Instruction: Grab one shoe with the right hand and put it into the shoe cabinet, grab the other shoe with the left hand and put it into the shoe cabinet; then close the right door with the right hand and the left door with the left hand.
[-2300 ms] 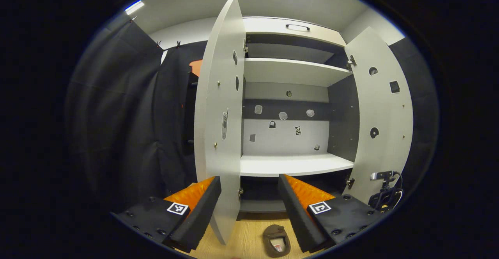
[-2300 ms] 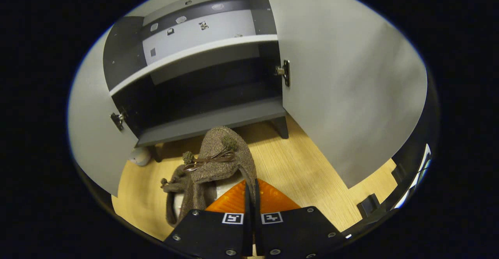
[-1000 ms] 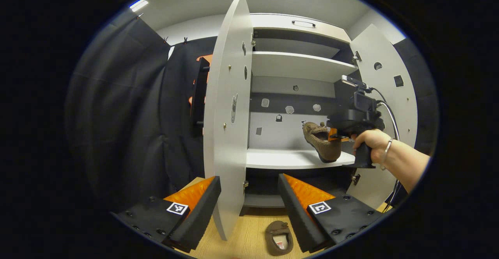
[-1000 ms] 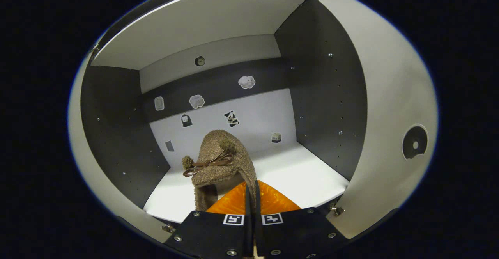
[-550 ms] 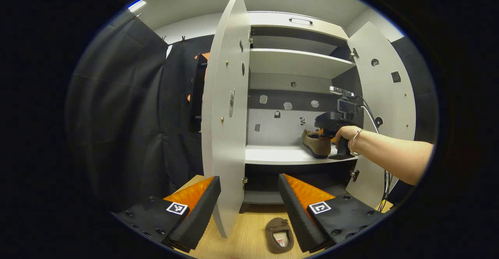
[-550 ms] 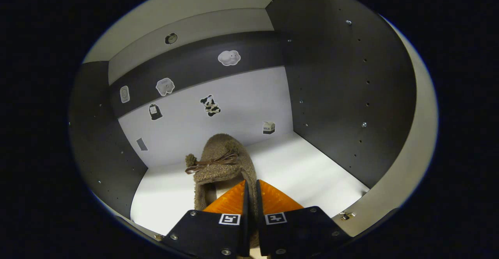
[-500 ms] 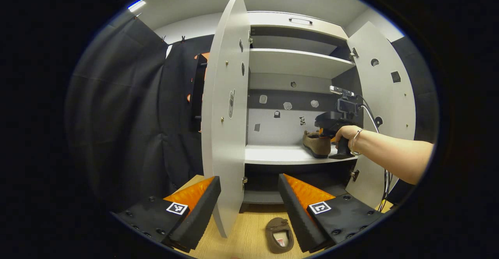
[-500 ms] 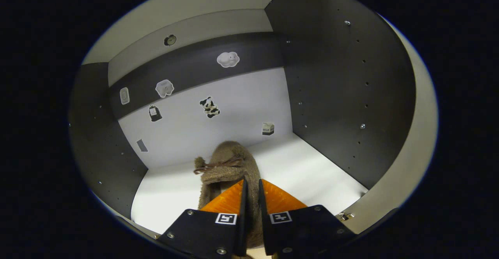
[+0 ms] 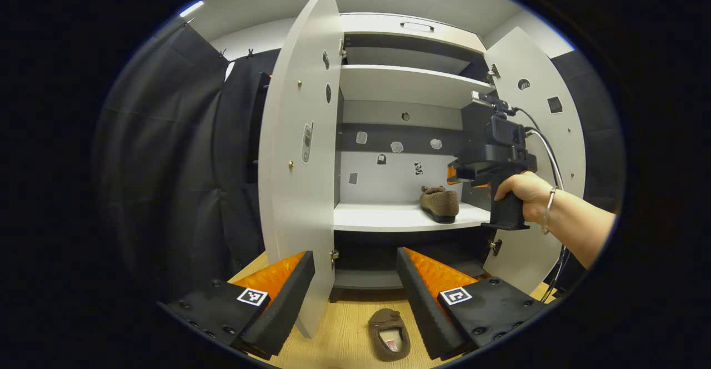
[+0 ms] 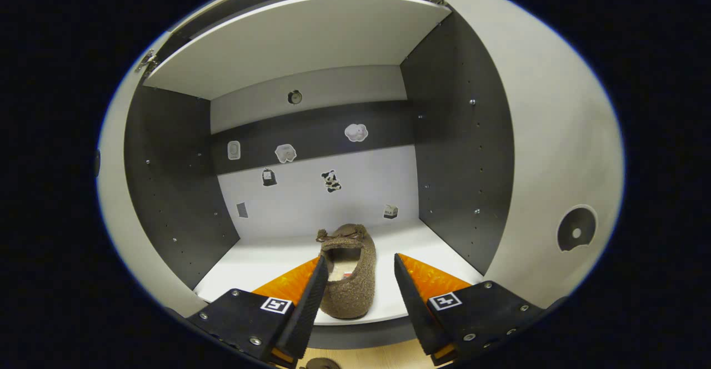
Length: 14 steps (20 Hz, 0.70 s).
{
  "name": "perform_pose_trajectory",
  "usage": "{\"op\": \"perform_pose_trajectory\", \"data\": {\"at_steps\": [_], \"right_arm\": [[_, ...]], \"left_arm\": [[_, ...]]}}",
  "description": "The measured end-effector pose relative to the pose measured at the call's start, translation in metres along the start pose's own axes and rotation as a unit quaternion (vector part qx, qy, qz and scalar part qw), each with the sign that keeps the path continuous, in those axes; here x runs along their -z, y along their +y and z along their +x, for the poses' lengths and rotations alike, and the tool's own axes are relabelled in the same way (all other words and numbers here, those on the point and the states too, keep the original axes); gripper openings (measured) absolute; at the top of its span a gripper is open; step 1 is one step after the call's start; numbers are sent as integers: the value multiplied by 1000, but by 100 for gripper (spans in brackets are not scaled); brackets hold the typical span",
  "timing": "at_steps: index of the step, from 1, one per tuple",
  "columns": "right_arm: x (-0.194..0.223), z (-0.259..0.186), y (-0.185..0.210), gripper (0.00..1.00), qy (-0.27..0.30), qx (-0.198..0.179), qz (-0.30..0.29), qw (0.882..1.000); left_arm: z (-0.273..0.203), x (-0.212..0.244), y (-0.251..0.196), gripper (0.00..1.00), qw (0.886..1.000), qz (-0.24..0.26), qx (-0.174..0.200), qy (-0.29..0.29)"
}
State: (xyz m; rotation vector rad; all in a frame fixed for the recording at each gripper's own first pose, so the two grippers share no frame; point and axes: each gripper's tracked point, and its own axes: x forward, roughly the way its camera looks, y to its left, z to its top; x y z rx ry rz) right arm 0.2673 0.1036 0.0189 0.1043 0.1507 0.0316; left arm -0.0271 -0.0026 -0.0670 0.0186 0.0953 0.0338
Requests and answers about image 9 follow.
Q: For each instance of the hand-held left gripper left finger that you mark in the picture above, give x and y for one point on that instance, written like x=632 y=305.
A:
x=289 y=302

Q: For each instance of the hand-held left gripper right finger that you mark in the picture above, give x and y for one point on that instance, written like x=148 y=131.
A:
x=419 y=308

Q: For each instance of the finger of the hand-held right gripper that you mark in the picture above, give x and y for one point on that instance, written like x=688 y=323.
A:
x=451 y=174

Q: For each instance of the brown fuzzy shoe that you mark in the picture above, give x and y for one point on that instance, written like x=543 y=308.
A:
x=383 y=319
x=439 y=202

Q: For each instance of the white shoe cabinet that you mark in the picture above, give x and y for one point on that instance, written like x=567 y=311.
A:
x=400 y=85

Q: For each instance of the white cabinet drawer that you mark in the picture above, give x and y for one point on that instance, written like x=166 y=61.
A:
x=377 y=24

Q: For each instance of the ceiling light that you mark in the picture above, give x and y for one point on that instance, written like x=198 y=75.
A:
x=191 y=9

